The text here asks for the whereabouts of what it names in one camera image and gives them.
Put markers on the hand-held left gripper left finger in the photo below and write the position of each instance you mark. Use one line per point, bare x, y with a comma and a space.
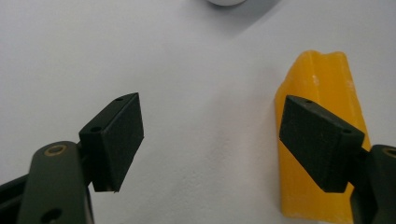
115, 143

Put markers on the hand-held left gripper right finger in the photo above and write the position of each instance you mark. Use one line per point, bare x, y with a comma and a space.
317, 140

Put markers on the yellow plastic piece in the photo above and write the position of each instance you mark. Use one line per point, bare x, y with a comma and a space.
323, 77

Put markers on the white round object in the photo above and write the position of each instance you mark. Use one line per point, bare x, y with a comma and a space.
226, 2

